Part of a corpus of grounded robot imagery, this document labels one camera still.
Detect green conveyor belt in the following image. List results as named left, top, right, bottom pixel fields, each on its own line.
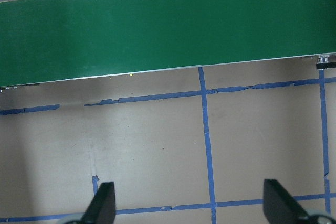
left=0, top=0, right=336, bottom=93

